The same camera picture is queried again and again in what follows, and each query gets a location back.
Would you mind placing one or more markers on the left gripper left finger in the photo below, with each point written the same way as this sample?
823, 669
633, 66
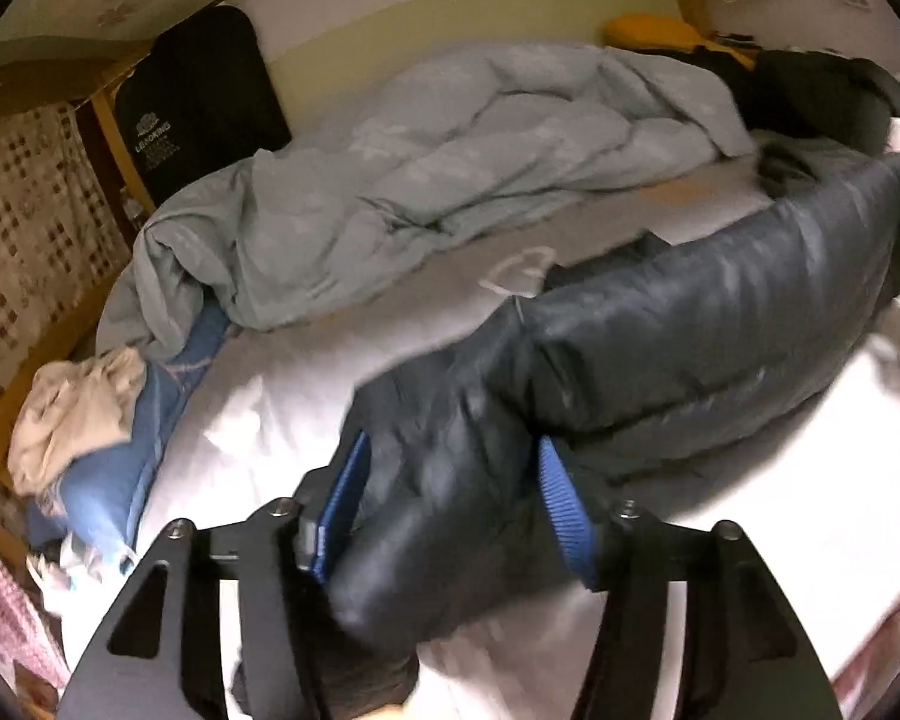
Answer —
157, 651

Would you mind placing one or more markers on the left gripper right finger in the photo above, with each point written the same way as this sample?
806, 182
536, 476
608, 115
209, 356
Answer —
744, 652

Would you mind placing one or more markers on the black puffer jacket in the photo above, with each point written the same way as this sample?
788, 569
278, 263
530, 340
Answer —
430, 511

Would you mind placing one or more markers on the blue pillow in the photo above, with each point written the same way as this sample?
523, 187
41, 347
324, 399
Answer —
100, 498

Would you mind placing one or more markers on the cream crumpled cloth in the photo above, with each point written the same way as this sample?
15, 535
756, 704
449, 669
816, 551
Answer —
73, 409

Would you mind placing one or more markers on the light grey-blue duvet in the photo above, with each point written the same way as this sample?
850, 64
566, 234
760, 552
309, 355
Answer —
459, 145

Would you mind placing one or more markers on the checkered curtain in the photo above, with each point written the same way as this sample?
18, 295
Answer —
58, 236

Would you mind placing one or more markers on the black bag with logo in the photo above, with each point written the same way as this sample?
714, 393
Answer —
200, 101

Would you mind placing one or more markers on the orange pillow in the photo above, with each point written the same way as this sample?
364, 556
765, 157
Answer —
644, 32

